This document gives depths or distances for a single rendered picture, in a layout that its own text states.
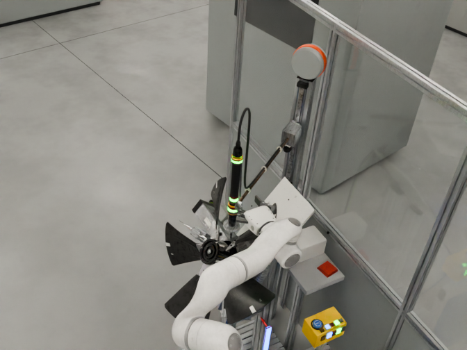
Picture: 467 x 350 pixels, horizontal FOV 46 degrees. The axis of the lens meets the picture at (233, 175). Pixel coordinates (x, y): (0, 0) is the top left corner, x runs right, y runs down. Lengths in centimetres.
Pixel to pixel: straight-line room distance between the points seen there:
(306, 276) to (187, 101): 326
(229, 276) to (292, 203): 102
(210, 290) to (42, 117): 425
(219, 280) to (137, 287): 235
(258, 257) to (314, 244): 120
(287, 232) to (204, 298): 38
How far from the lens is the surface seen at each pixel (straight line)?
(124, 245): 420
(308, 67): 254
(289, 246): 187
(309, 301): 348
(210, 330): 160
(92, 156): 505
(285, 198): 262
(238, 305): 234
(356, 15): 385
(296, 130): 263
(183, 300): 256
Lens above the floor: 304
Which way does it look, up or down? 39 degrees down
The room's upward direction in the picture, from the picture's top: 4 degrees clockwise
